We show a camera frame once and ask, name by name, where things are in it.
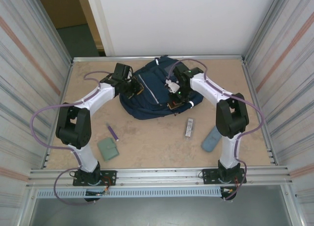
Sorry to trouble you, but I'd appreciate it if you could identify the purple pen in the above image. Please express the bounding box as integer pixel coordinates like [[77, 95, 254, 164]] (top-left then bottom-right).
[[105, 123, 120, 142]]

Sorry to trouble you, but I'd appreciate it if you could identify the sage green wallet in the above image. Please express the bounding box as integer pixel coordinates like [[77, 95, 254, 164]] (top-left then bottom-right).
[[97, 138, 120, 162]]

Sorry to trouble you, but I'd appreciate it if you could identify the aluminium table edge rail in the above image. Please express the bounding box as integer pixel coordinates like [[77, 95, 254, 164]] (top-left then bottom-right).
[[241, 55, 279, 166], [44, 60, 75, 169]]

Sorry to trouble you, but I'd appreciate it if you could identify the wide aluminium base rail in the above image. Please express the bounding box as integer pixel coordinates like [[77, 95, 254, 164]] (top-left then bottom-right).
[[28, 165, 294, 189]]

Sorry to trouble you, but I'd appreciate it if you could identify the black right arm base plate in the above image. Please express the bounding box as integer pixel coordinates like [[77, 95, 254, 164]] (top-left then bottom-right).
[[200, 168, 247, 185]]

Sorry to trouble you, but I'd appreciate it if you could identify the blue-grey glasses case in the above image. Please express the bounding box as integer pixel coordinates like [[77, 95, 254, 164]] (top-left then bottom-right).
[[201, 126, 224, 153]]

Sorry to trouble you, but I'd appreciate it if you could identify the small clear labelled box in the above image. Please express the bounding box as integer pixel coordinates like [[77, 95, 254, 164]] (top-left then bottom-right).
[[184, 118, 195, 139]]

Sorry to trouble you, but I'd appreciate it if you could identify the grey slotted cable duct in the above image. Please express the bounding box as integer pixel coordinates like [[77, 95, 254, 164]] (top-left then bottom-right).
[[36, 186, 222, 199]]

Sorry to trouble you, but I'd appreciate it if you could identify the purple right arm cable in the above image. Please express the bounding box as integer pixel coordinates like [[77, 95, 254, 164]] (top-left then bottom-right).
[[168, 58, 266, 201]]

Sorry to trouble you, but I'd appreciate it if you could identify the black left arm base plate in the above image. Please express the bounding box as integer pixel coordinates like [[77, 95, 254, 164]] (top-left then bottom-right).
[[72, 170, 117, 187]]

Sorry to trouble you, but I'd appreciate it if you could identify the navy blue backpack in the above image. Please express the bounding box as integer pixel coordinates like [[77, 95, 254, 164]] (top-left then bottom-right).
[[119, 56, 205, 121]]

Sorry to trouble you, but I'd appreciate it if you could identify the tan wooden door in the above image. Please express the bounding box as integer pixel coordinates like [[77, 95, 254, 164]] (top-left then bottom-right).
[[75, 0, 106, 57]]

